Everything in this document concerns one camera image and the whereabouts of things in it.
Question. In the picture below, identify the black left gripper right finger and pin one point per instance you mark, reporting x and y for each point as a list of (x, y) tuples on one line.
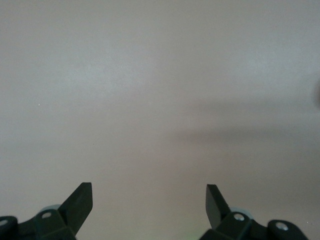
[(216, 210)]

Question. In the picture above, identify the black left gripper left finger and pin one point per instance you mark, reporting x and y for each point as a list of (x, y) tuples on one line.
[(78, 207)]

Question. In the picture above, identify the brown table cloth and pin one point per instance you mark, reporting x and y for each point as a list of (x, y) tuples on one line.
[(125, 75)]

